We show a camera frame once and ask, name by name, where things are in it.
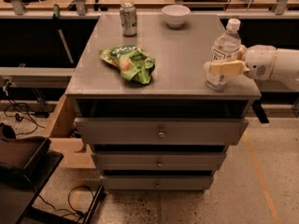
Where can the wooden box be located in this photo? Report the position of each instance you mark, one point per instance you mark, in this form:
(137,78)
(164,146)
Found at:
(61,125)

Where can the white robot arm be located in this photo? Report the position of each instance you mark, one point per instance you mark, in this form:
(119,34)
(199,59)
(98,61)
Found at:
(285,68)

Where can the white ceramic bowl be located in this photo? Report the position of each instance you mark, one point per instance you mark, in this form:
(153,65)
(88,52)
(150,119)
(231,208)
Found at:
(175,15)

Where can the grey drawer cabinet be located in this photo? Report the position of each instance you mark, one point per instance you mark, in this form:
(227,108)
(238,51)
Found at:
(171,134)

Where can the silver soda can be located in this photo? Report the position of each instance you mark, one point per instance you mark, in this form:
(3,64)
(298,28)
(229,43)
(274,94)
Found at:
(128,19)

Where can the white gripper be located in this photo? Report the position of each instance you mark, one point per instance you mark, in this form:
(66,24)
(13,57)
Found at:
(259,62)

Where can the green chip bag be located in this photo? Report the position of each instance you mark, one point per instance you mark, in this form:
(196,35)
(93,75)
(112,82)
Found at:
(133,62)

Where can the black office chair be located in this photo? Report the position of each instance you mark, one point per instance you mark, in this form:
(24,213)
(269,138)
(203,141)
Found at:
(26,165)

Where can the clear plastic water bottle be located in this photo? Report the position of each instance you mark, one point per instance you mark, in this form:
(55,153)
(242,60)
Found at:
(225,49)

